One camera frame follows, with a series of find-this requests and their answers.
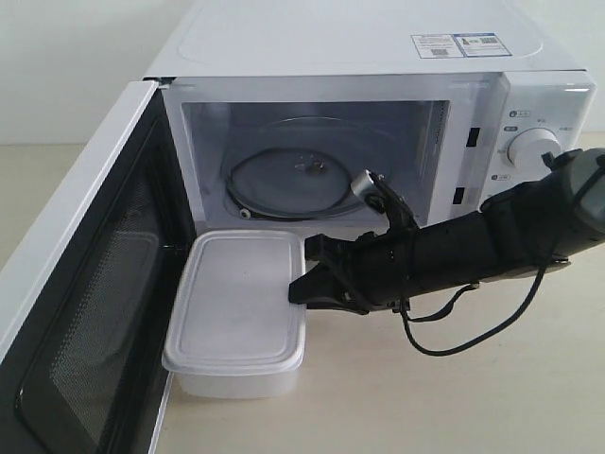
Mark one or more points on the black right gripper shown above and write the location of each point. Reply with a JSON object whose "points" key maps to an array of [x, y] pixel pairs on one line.
{"points": [[378, 272]]}

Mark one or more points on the white plastic lidded container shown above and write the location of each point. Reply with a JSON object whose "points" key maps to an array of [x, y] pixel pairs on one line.
{"points": [[233, 334]]}

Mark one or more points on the white microwave door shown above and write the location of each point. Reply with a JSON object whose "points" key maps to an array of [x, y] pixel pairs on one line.
{"points": [[87, 295]]}

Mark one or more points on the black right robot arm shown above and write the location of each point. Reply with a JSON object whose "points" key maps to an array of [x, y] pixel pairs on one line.
{"points": [[512, 233]]}

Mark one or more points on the white microwave oven body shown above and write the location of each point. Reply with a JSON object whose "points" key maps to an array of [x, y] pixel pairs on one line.
{"points": [[344, 78]]}

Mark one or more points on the white upper control knob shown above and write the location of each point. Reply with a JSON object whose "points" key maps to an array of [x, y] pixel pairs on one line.
{"points": [[525, 151]]}

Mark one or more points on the blue white label sticker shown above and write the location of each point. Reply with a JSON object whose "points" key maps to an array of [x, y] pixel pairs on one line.
{"points": [[459, 45]]}

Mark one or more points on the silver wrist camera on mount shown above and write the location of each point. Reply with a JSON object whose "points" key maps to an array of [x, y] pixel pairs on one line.
{"points": [[365, 189]]}

